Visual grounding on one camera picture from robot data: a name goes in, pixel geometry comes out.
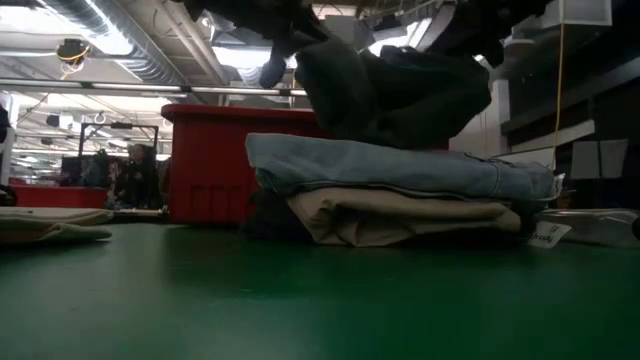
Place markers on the black metal stand frame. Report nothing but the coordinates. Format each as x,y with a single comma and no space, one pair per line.
120,126

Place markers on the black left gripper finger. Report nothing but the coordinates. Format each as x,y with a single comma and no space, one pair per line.
274,70

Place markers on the red plastic laundry basket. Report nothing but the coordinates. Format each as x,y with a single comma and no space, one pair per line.
210,165

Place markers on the green table mat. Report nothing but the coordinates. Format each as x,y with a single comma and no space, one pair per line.
320,300

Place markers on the dark blue denim jeans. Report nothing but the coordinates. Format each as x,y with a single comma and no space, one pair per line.
272,220

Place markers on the black monitor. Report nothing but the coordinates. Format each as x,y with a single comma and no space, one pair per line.
80,172

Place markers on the light blue jeans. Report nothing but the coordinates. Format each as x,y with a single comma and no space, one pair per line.
375,165

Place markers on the red storage bin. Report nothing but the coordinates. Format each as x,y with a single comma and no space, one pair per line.
60,196

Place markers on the beige garment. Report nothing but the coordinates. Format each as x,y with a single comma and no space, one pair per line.
380,215

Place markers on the white crinkled packet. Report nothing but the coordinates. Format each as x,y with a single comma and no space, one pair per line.
595,227

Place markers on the long ceiling light tube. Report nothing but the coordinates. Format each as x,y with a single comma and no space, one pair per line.
135,86

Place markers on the white jeans price tag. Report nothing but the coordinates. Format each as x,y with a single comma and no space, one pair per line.
548,234

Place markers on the silver ceiling air duct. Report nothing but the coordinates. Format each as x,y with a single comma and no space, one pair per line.
220,22
145,55

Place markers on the dark green garment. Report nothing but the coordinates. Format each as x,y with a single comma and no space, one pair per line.
400,100

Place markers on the person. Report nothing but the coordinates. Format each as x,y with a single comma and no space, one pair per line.
135,180

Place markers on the cream canvas tote bag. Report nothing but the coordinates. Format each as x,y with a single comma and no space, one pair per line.
50,225

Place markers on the white paper sheets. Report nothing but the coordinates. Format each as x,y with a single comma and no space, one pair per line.
597,159

